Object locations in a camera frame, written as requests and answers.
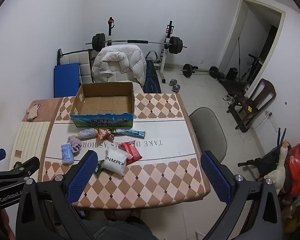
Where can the dark wooden chair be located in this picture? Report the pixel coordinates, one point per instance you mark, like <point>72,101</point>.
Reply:
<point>250,105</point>

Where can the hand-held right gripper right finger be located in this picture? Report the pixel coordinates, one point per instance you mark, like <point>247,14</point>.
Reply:
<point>216,177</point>

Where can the red packet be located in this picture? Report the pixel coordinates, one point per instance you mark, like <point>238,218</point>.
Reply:
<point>133,152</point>

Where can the white puffer jacket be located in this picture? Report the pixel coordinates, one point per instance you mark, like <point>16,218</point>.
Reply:
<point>120,60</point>

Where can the silver glitter pouch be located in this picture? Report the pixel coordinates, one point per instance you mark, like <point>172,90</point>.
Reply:
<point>87,133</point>

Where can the red plastic bag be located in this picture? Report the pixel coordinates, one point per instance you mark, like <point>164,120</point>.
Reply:
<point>298,165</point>

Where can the chrome dumbbell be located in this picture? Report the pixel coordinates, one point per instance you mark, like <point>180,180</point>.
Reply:
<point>176,88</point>
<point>173,82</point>

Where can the black and blue weight bench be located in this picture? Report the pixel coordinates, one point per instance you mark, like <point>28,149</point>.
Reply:
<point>152,80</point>

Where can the long thin pole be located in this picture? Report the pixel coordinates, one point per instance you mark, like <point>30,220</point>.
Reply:
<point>239,52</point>

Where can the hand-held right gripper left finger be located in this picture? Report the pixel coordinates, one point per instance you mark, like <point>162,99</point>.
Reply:
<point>82,177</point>

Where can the white pillow packet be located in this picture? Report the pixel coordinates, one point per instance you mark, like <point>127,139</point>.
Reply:
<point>115,163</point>

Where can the beige plastic chair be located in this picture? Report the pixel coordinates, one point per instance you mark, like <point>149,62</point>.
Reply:
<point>210,130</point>

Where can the cardboard box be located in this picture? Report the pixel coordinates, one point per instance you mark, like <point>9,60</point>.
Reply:
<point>102,102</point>

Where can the pair of small shoes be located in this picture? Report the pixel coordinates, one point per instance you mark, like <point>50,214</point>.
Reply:
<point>229,99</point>

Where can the brown cardboard piece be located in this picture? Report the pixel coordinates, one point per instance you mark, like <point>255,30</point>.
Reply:
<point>33,112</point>

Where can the white barbell rack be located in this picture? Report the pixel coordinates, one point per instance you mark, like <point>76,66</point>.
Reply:
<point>165,55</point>

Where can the black speaker box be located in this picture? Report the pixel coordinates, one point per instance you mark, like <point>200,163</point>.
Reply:
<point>231,73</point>

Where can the green packet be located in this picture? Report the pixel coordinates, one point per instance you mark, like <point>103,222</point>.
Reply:
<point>98,170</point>

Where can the beige striped mat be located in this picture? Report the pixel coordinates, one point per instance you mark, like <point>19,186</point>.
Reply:
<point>30,140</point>

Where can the purple plush toy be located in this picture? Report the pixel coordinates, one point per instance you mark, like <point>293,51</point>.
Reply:
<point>75,142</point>

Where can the door frame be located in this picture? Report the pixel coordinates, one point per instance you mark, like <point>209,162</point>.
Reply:
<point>242,2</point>

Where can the black scooter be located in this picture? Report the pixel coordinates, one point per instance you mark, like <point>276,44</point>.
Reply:
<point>252,67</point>

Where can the blue folded mat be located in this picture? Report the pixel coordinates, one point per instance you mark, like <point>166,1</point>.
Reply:
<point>66,80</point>

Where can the black floor mat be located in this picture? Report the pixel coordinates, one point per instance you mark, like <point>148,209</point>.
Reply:
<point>232,86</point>

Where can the short barbell with black plates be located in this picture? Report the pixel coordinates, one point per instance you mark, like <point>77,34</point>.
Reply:
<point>188,68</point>

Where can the person's left forearm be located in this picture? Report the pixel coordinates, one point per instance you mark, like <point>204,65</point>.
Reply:
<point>6,223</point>

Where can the checkered tablecloth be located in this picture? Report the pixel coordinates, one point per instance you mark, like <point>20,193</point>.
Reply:
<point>152,180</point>

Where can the long blue packet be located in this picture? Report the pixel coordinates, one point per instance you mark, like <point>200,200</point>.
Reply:
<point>130,132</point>

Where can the orange snack packet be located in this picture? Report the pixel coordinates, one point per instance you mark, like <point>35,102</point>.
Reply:
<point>103,135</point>

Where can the cream tufted folding chair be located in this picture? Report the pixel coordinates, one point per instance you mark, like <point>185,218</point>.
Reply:
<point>85,65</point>

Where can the white goose plush toy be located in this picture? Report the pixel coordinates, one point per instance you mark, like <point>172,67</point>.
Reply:
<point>277,173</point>

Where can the light blue tissue packet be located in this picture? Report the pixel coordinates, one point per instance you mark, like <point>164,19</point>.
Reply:
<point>66,153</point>

